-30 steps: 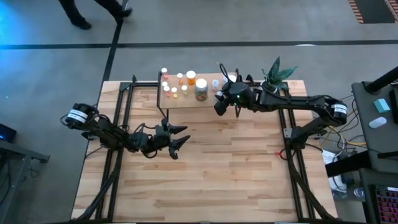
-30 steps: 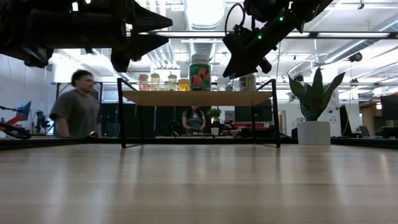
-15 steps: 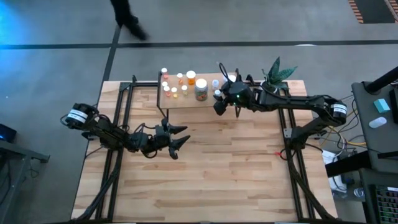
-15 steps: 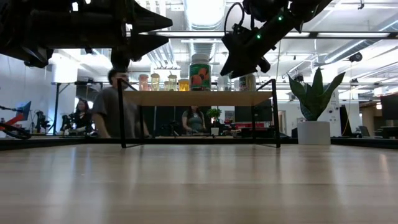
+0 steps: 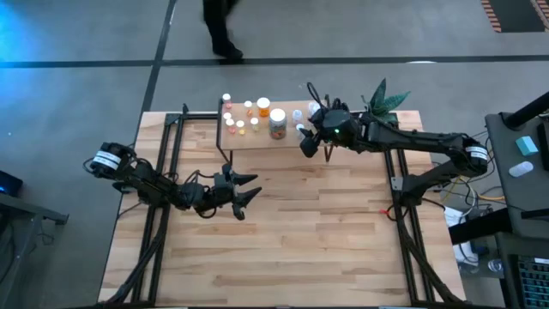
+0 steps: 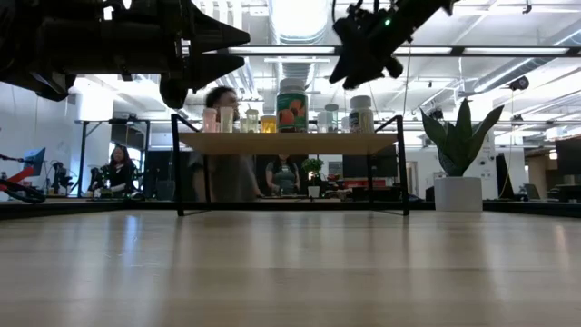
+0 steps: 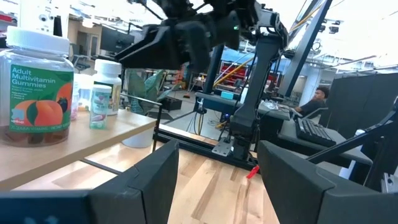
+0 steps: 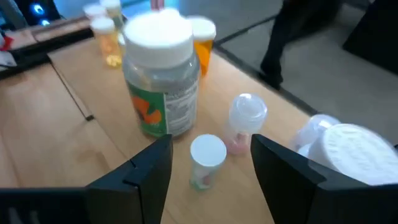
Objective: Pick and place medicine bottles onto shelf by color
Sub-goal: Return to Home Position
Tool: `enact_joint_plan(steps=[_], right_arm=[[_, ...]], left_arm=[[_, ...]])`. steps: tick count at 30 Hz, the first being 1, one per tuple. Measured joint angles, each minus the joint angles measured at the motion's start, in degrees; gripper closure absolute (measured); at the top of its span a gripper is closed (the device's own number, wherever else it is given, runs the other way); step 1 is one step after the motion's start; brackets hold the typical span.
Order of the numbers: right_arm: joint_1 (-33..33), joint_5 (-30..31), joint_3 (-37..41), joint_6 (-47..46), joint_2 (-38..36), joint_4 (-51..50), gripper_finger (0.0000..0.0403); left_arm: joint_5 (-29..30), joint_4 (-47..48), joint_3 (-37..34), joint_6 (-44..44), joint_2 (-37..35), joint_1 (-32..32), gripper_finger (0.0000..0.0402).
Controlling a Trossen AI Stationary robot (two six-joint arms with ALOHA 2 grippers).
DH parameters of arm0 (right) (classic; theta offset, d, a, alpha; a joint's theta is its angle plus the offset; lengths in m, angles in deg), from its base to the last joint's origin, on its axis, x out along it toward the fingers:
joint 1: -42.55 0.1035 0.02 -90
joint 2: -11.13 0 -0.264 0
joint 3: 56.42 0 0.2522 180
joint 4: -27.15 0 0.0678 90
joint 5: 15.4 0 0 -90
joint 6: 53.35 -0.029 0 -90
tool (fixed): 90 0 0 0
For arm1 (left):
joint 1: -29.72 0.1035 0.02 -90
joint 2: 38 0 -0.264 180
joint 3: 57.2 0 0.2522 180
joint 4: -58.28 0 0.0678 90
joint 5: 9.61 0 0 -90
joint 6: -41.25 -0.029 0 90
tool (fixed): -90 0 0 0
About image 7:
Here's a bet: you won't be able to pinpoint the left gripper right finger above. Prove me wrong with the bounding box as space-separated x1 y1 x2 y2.
257 139 398 224

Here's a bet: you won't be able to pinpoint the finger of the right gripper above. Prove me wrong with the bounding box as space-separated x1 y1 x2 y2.
114 21 213 74

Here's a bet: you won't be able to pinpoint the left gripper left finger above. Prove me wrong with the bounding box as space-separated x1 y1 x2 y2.
0 139 180 224

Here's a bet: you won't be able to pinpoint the large brown bottle white cap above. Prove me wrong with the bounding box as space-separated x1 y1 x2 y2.
92 58 123 116

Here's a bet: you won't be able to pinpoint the green translucent pill bottle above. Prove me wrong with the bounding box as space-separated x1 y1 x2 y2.
89 84 113 130

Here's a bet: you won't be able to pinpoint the large bottle green orange label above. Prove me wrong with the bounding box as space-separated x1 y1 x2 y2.
0 26 75 147

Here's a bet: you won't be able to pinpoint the snake plant in white pot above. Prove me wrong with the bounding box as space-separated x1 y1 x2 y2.
121 68 185 149

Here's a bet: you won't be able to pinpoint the dark computer monitor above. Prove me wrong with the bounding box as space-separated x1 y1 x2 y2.
99 26 136 54

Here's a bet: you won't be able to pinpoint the black diagonal pole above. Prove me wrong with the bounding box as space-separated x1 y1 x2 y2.
201 43 226 95

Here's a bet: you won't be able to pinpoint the red storage rack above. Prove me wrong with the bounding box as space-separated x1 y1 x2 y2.
218 60 250 82

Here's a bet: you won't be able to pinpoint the dark grey keyboard desk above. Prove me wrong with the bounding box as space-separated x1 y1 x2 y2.
277 119 374 166

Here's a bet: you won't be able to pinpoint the pink backlit keyboard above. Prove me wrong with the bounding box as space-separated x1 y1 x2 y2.
294 117 337 148

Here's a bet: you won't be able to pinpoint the dark grey side desk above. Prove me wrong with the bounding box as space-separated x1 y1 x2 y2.
195 91 292 123

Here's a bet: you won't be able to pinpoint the grey office chair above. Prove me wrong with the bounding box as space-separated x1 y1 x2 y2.
70 42 91 73

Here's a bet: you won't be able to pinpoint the person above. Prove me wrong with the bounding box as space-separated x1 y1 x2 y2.
294 86 331 118

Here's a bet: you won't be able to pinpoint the black room divider panels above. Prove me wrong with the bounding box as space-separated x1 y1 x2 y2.
318 72 398 142

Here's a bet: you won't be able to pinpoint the yellow slanted rail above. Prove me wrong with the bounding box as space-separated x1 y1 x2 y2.
213 57 255 88

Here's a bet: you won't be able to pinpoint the red cable connector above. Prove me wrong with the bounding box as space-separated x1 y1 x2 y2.
246 164 261 180

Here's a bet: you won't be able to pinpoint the black aluminium frame rails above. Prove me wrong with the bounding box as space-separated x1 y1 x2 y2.
153 93 398 194

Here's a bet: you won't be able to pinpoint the black slanted frame beam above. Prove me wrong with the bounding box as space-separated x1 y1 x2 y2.
277 0 334 98

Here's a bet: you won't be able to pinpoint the wooden shelf black metal frame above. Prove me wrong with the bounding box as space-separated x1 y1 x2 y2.
0 93 164 192

